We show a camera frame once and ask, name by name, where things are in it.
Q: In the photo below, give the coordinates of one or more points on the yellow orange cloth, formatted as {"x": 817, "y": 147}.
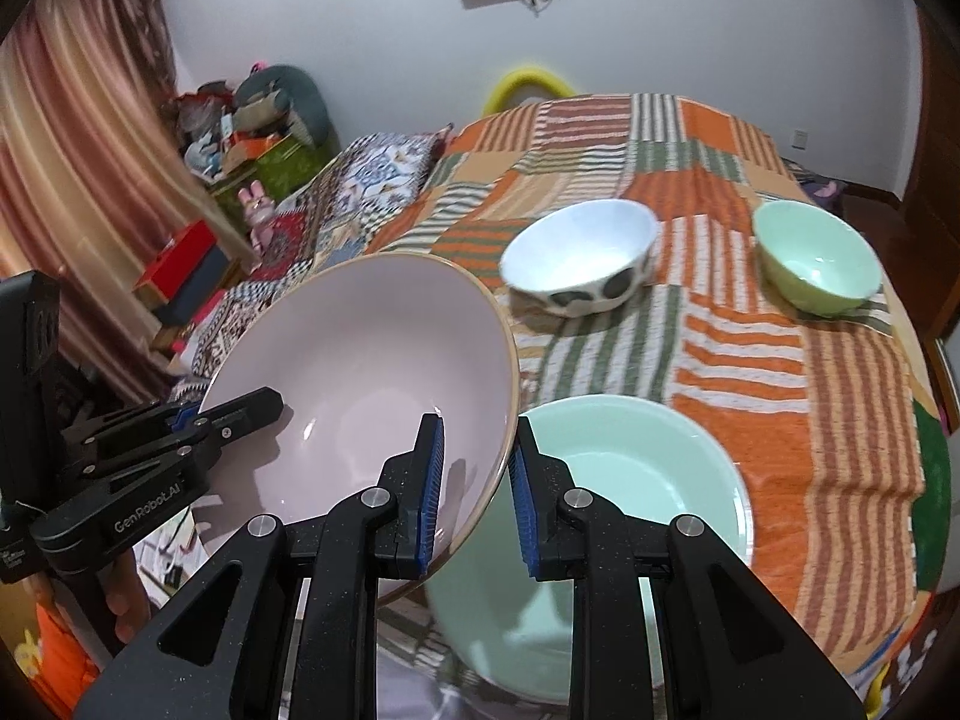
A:
{"x": 67, "y": 660}

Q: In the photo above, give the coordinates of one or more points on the yellow foam tube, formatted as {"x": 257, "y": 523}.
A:
{"x": 525, "y": 79}

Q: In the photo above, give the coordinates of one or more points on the dark grey box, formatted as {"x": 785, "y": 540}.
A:
{"x": 199, "y": 281}

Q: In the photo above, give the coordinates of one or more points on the floral patterned blanket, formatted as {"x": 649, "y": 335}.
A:
{"x": 360, "y": 172}

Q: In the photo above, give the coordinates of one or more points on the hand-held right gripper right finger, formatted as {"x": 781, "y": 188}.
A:
{"x": 523, "y": 510}

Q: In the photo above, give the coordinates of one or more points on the grey plush cushion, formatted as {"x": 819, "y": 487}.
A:
{"x": 300, "y": 94}

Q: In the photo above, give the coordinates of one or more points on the white wall outlet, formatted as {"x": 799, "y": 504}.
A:
{"x": 802, "y": 139}

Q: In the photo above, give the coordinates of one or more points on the pink bowl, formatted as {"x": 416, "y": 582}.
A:
{"x": 360, "y": 360}

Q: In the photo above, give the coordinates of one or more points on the red box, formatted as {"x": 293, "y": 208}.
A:
{"x": 176, "y": 255}

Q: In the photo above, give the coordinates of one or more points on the pink rabbit toy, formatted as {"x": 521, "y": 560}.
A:
{"x": 259, "y": 214}

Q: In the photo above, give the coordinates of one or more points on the dark cloth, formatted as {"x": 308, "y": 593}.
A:
{"x": 817, "y": 187}

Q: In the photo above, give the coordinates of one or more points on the pile of assorted clutter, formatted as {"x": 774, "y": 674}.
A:
{"x": 217, "y": 127}

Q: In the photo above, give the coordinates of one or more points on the pale green plate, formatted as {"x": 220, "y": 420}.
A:
{"x": 637, "y": 465}

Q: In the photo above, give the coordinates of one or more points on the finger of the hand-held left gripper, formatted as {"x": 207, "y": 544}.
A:
{"x": 112, "y": 424}
{"x": 240, "y": 409}

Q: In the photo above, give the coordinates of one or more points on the striped brown curtain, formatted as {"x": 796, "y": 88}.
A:
{"x": 75, "y": 165}

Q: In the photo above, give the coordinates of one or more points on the pale green bowl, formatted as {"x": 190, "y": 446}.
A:
{"x": 817, "y": 255}

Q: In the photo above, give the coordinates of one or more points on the white spotted bowl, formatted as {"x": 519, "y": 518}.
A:
{"x": 577, "y": 240}

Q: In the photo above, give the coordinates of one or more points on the orange striped patchwork blanket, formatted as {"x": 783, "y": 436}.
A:
{"x": 750, "y": 405}

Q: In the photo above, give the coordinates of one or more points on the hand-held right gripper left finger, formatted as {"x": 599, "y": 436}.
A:
{"x": 431, "y": 495}

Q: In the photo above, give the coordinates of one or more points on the person's left hand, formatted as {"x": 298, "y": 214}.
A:
{"x": 133, "y": 600}

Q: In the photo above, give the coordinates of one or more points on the green box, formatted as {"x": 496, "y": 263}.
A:
{"x": 277, "y": 165}

